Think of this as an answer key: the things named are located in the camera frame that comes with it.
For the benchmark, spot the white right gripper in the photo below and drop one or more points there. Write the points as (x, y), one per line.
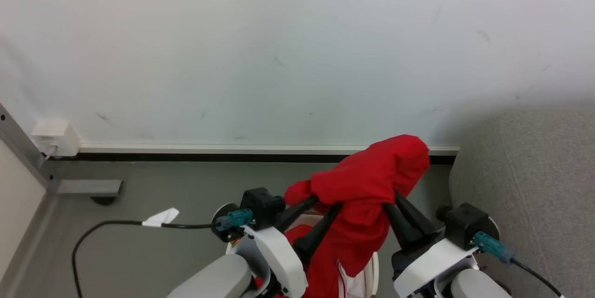
(432, 263)

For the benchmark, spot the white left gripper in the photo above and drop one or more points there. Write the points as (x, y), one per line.
(279, 251)

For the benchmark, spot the red garment with white cuff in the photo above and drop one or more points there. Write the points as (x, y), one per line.
(372, 172)

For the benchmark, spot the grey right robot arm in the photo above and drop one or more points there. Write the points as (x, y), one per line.
(479, 286)

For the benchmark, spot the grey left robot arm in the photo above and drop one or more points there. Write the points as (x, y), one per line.
(214, 279)

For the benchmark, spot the white laundry basket brown rim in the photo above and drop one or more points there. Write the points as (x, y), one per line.
(374, 272)

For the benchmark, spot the white and black baseboard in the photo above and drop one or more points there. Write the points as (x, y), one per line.
(232, 153)

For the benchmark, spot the grey fabric sofa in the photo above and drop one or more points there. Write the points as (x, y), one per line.
(534, 172)

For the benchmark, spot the black round levelling foot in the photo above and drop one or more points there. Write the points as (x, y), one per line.
(103, 200)

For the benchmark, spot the grey metal foot bar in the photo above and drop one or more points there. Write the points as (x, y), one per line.
(88, 188)

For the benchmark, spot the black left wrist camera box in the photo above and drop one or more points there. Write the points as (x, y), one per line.
(260, 207)

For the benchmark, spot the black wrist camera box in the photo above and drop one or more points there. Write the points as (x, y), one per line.
(462, 223)
(260, 207)

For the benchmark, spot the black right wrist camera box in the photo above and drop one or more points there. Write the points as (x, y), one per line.
(462, 223)

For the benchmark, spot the white wall socket box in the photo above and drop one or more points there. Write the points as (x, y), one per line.
(56, 137)

